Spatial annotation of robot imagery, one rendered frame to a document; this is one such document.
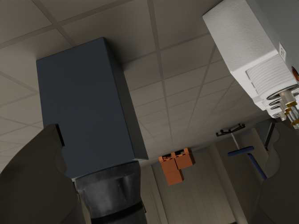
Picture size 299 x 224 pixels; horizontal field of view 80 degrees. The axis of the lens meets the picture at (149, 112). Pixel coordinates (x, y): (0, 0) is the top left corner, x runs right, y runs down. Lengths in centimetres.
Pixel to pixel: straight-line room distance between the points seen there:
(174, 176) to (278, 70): 519
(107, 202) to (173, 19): 45
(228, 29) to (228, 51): 5
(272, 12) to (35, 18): 41
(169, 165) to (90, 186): 516
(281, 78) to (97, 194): 45
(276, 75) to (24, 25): 53
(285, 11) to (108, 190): 42
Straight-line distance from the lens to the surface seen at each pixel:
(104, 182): 39
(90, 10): 44
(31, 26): 46
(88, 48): 48
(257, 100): 100
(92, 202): 42
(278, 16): 35
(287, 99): 51
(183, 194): 1015
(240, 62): 47
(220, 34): 50
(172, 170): 552
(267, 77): 48
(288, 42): 33
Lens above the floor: 33
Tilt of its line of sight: 18 degrees down
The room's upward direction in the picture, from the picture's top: 162 degrees clockwise
